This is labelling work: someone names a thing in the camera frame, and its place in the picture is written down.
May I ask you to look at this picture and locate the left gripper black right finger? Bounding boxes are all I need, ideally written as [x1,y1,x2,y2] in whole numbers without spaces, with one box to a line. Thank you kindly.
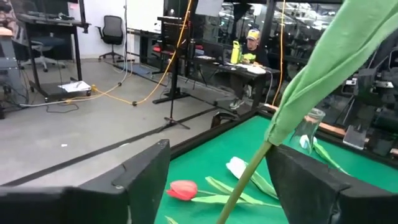
[265,144,398,224]

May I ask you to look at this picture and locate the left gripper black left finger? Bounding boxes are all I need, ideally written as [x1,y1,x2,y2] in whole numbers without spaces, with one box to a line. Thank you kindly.
[0,139,172,224]

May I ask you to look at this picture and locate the red artificial tulip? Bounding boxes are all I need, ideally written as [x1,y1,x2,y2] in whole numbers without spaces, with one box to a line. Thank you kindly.
[216,0,398,224]
[166,175,282,209]

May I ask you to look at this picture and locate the tall clear glass vase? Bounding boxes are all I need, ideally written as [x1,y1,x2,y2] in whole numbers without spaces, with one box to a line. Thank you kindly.
[290,108,326,155]

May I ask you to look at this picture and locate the green felt mat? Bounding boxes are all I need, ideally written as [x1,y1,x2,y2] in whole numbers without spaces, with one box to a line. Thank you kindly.
[154,114,398,224]

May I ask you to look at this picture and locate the white paper sheets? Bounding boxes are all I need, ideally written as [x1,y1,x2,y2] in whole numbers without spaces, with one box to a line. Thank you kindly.
[57,80,93,94]

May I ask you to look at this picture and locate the black tripod stand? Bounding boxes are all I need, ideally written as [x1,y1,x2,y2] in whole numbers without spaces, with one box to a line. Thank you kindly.
[164,46,191,130]

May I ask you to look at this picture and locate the white rounded object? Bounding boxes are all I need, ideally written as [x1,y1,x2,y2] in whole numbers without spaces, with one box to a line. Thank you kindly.
[236,63,267,75]

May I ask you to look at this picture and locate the blue floor mat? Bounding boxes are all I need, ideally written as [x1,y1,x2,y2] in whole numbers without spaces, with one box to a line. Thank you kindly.
[116,62,153,77]

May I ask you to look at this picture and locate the person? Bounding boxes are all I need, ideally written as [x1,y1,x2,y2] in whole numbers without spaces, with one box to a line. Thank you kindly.
[229,28,271,110]

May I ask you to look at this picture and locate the black office desk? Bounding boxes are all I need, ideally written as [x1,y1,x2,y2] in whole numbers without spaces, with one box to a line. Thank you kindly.
[186,55,280,110]

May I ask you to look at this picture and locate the yellow-green water bottle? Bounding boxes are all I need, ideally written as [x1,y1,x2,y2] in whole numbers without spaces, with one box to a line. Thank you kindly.
[230,40,243,65]

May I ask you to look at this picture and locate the blue office chair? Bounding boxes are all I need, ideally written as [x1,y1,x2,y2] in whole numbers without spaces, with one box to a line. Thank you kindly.
[18,34,68,73]

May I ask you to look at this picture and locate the black open laptop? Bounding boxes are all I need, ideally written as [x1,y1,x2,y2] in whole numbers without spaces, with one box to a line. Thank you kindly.
[198,42,226,63]

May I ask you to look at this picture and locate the black mesh office chair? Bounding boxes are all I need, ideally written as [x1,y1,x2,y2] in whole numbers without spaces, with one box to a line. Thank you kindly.
[95,14,125,63]

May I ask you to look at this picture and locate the black standing desk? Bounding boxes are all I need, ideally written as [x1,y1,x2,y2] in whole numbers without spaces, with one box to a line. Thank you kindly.
[15,12,91,102]

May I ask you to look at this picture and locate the black equipment cart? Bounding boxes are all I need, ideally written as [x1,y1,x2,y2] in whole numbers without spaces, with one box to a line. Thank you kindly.
[157,15,191,63]

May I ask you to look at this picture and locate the white hanging paper sheet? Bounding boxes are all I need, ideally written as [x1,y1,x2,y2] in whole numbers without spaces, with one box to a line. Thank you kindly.
[195,0,224,18]

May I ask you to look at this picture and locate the grey metal bracket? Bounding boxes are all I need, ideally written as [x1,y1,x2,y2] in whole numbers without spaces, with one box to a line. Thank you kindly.
[343,124,368,151]

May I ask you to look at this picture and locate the thin black floor cable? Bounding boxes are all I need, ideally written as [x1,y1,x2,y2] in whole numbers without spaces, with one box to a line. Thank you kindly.
[45,102,80,114]

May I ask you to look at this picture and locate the light grey cable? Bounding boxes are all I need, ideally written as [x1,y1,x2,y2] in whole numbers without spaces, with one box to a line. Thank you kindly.
[18,0,133,108]

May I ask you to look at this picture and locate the black table frame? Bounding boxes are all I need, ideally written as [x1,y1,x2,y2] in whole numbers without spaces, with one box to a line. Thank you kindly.
[170,107,398,170]

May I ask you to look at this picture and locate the black pedestal stand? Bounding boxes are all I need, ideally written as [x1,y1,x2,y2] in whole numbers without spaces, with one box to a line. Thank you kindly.
[152,55,191,105]

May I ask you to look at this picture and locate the long yellow cable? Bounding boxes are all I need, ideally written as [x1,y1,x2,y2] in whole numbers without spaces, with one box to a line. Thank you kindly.
[63,0,193,106]

